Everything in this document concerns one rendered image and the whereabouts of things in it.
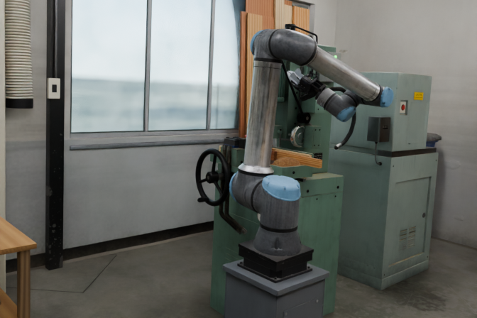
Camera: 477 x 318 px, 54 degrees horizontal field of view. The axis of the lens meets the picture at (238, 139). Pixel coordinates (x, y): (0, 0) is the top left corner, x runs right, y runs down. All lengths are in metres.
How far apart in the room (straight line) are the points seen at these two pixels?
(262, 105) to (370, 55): 3.15
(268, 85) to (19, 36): 1.69
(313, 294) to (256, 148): 0.61
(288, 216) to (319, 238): 0.87
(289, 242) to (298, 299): 0.22
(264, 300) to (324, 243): 0.96
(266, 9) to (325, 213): 2.28
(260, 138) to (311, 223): 0.84
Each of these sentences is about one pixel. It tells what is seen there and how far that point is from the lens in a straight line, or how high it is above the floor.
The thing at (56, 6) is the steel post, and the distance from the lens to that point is 3.28.
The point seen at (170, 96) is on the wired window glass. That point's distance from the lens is 3.86.
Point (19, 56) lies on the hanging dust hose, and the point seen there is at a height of 1.39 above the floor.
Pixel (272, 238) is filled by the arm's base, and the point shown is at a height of 0.70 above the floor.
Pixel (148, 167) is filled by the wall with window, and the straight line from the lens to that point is 3.73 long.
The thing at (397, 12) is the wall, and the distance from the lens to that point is 4.88.
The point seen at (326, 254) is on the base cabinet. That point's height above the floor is 0.36.
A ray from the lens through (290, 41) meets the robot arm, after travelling 1.82.
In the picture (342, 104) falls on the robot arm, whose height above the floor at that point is 1.21.
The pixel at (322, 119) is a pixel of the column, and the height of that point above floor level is 1.11.
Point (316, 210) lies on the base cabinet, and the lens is 2.61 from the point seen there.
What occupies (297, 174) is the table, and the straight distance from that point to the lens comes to 2.31.
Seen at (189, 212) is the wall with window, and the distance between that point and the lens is 4.04.
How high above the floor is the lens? 1.25
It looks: 6 degrees down
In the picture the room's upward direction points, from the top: 3 degrees clockwise
